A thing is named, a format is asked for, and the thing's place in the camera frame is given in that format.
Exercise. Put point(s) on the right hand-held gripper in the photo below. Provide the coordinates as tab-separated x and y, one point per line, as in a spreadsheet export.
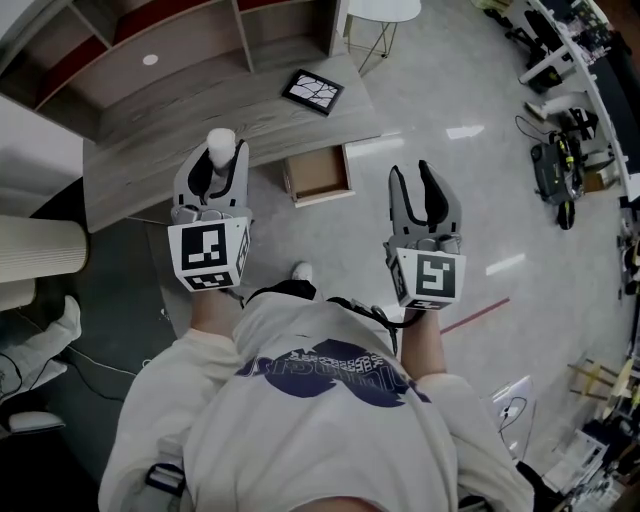
432	277

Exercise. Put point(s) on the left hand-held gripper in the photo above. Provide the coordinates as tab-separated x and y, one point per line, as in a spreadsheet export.
200	252

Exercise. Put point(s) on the small white cylinder item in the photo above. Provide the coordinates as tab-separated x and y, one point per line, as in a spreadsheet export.
221	145

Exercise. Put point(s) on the wooden desk drawer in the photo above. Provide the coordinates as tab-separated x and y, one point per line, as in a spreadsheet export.
320	172

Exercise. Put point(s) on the person's left forearm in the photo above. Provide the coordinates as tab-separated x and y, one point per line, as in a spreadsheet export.
212	315

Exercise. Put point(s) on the person's right forearm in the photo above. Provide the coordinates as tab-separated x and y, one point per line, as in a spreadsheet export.
424	345

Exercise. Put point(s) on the grey wooden desk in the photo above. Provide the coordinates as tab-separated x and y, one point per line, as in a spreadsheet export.
200	115

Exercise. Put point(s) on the wooden desk shelf hutch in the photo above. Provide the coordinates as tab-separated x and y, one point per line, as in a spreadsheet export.
165	50

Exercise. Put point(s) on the person's white shoe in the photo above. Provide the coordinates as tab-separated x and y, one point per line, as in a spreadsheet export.
302	272

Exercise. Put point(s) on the person's black trousers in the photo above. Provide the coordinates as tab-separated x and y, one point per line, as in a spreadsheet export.
285	289

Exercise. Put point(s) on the white round disc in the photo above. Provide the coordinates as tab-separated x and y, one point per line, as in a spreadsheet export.
150	60

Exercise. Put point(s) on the black equipment case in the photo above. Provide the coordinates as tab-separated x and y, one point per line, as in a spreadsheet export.
555	167

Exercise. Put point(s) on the black and yellow bag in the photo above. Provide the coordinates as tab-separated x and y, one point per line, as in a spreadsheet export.
566	216

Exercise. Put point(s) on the beige ribbed cylinder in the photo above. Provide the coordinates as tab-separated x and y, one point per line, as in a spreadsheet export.
40	250

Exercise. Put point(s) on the white round side table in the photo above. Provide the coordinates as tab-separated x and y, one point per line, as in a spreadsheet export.
385	10

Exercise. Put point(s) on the long white workbench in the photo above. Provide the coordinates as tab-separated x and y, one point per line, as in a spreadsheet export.
597	85

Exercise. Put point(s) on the wooden stool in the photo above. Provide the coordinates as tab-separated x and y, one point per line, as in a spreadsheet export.
595	377

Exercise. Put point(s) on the person's white printed shirt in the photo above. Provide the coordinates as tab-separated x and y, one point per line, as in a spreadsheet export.
310	440

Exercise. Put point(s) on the grey chair seat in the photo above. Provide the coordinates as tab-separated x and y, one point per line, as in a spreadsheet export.
32	422

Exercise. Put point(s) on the black picture frame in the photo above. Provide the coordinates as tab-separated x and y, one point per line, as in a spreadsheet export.
312	91

